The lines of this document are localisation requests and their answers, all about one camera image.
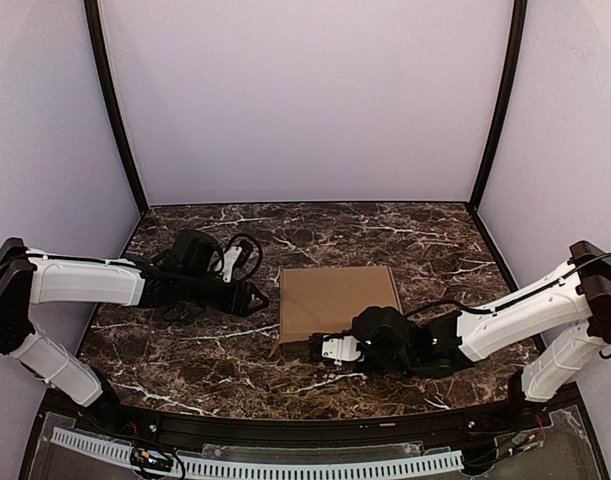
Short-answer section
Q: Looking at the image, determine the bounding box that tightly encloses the brown cardboard box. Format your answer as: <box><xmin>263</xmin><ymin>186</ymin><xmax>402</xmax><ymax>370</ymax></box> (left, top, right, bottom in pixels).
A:
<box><xmin>270</xmin><ymin>266</ymin><xmax>401</xmax><ymax>354</ymax></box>

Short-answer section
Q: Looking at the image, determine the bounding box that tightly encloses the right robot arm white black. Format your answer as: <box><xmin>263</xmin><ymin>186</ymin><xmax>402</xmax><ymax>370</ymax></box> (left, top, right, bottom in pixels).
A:
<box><xmin>351</xmin><ymin>241</ymin><xmax>611</xmax><ymax>403</ymax></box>

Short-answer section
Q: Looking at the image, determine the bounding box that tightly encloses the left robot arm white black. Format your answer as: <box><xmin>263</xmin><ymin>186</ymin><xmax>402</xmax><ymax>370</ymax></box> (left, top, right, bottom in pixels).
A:
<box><xmin>0</xmin><ymin>230</ymin><xmax>269</xmax><ymax>410</ymax></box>

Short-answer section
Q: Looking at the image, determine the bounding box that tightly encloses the left small circuit board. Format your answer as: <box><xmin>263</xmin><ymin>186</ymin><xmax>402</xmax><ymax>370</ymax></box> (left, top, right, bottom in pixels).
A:
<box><xmin>129</xmin><ymin>447</ymin><xmax>174</xmax><ymax>473</ymax></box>

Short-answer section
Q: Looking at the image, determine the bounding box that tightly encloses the small circuit board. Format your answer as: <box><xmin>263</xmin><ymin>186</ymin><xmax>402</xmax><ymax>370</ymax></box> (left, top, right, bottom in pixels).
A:
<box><xmin>495</xmin><ymin>431</ymin><xmax>545</xmax><ymax>459</ymax></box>
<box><xmin>129</xmin><ymin>447</ymin><xmax>174</xmax><ymax>473</ymax></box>

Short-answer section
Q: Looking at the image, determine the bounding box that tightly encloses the right small circuit board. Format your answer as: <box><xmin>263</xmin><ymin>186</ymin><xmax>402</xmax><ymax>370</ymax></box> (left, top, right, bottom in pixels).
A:
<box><xmin>495</xmin><ymin>431</ymin><xmax>545</xmax><ymax>459</ymax></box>

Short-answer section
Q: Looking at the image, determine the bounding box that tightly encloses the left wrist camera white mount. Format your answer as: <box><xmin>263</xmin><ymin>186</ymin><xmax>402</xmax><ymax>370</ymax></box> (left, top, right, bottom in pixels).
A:
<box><xmin>217</xmin><ymin>233</ymin><xmax>264</xmax><ymax>283</ymax></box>

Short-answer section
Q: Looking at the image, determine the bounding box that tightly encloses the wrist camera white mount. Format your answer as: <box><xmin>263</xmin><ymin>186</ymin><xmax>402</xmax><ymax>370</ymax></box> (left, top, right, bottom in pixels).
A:
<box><xmin>217</xmin><ymin>233</ymin><xmax>264</xmax><ymax>283</ymax></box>
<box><xmin>308</xmin><ymin>333</ymin><xmax>364</xmax><ymax>366</ymax></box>

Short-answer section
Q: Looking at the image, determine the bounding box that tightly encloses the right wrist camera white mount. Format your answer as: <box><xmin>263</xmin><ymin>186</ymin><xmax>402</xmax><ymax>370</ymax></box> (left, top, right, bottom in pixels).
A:
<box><xmin>308</xmin><ymin>333</ymin><xmax>364</xmax><ymax>366</ymax></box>

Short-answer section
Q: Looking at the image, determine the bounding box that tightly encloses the black front frame rail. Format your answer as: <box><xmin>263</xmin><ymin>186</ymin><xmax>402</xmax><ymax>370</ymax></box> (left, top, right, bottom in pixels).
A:
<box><xmin>79</xmin><ymin>394</ymin><xmax>556</xmax><ymax>451</ymax></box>

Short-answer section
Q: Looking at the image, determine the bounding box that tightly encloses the white slotted cable duct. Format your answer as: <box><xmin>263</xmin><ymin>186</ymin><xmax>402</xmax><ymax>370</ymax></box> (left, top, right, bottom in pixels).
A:
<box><xmin>50</xmin><ymin>427</ymin><xmax>463</xmax><ymax>479</ymax></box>

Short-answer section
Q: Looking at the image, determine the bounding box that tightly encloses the left black frame post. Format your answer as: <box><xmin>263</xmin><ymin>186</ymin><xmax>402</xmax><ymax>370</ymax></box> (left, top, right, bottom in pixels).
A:
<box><xmin>83</xmin><ymin>0</ymin><xmax>150</xmax><ymax>216</ymax></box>

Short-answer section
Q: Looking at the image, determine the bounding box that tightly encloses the black frame post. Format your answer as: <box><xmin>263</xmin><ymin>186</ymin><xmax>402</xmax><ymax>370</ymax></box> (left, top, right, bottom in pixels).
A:
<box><xmin>83</xmin><ymin>0</ymin><xmax>150</xmax><ymax>216</ymax></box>
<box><xmin>468</xmin><ymin>0</ymin><xmax>528</xmax><ymax>215</ymax></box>

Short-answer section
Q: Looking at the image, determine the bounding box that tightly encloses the right black frame post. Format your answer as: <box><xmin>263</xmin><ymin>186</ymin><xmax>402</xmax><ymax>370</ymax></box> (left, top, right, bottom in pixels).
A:
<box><xmin>468</xmin><ymin>0</ymin><xmax>528</xmax><ymax>215</ymax></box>

